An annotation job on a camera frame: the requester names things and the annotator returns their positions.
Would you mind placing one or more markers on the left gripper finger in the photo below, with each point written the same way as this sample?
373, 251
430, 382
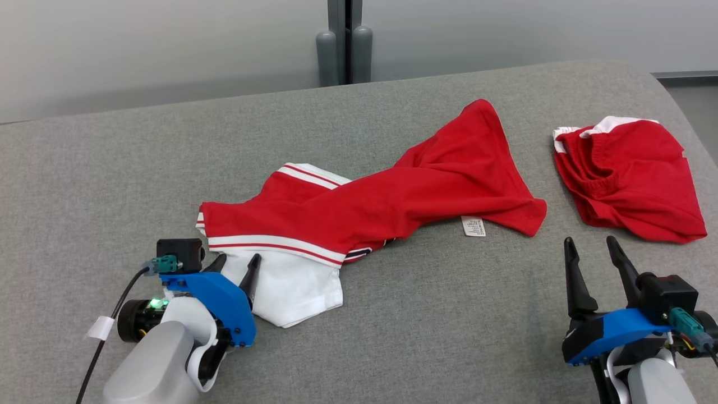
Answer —
216, 265
251, 280

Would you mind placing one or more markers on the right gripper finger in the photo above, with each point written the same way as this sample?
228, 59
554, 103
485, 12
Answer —
624, 269
578, 292

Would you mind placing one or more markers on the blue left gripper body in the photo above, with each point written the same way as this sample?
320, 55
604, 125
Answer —
221, 300

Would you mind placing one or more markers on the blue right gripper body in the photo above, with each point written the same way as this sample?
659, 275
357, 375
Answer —
611, 336

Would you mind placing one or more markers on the red basketball shorts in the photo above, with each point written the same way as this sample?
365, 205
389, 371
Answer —
634, 179

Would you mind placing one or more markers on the red basketball jersey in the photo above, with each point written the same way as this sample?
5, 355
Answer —
392, 202

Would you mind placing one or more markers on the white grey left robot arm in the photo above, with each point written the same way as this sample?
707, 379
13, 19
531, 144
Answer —
151, 365

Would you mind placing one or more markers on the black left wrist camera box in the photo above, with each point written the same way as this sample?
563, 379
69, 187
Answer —
179, 253

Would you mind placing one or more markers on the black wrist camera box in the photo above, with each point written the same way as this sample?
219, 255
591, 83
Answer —
179, 253
667, 294

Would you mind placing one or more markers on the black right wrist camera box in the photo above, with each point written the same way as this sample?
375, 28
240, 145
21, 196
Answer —
667, 294

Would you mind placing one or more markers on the grey metal partition post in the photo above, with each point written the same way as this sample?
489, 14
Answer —
343, 50

